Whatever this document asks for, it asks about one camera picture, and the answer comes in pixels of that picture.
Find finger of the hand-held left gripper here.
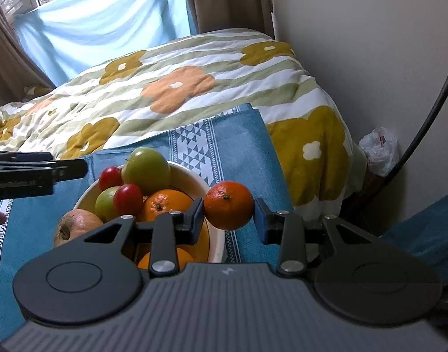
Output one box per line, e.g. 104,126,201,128
0,158,89,182
0,151,53,163

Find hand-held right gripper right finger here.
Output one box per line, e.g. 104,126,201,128
254,197,375,276

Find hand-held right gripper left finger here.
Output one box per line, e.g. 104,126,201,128
84,197,206,276

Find white bowl with yellow inside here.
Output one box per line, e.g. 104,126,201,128
73,160,225,265

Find small deep orange tangerine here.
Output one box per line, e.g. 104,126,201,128
203,181,255,231

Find large orange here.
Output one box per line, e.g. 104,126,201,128
138,189,195,224

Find red cherry tomato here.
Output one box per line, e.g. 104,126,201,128
113,184,144,217
99,166,124,190

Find large green apple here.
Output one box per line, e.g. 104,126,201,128
121,147,172,196

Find small orange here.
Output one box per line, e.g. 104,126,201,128
137,246,195,269

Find small green apple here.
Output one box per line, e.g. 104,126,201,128
95,186,122,222

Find large wrinkled yellow-red apple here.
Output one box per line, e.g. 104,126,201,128
54,209,104,248

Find blue patterned cloth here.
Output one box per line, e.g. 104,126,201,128
0,103,294,341

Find beige curtain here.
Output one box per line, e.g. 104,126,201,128
0,0,58,103
178,0,279,39

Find white plastic bag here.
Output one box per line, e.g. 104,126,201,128
358,127,399,177

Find light blue curtain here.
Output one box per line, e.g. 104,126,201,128
15,0,199,85

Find floral striped quilt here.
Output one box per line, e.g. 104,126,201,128
0,28,368,209

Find blue fabric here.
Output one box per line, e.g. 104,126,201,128
378,189,448,275

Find black cable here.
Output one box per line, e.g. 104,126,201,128
356,48,448,206

